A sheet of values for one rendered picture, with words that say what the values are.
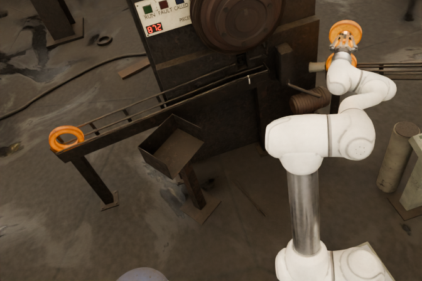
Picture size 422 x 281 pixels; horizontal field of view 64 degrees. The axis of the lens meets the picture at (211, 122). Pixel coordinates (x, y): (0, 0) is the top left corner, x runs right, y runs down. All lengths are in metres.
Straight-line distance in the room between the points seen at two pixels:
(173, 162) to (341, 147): 0.97
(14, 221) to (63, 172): 0.46
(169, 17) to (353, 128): 1.09
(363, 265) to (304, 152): 0.53
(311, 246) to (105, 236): 1.45
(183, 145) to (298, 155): 0.87
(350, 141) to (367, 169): 1.41
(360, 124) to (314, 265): 0.58
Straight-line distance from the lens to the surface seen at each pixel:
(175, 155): 1.78
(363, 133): 1.03
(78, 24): 4.73
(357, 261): 1.41
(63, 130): 2.01
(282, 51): 1.95
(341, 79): 1.54
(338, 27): 1.84
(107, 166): 2.72
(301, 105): 2.04
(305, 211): 1.22
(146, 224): 2.33
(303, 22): 2.05
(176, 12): 1.77
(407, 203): 2.25
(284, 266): 1.44
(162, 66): 1.89
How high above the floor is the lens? 1.94
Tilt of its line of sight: 46 degrees down
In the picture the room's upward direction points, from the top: 14 degrees counter-clockwise
